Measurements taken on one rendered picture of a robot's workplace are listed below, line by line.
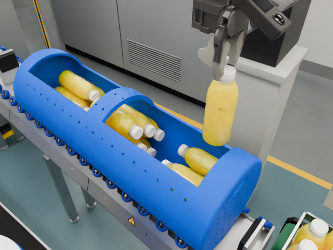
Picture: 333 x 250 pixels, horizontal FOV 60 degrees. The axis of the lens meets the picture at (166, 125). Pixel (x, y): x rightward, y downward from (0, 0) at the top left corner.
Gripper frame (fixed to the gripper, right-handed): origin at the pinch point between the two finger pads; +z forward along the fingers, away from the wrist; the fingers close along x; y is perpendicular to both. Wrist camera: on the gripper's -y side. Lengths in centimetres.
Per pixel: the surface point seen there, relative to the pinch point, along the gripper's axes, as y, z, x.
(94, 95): 51, 31, 0
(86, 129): 32.9, 25.4, 16.1
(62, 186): 85, 105, 11
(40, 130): 72, 50, 16
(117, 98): 31.4, 19.5, 5.0
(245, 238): -16.9, 38.3, 7.2
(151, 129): 22.8, 30.3, -0.2
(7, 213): 112, 128, 39
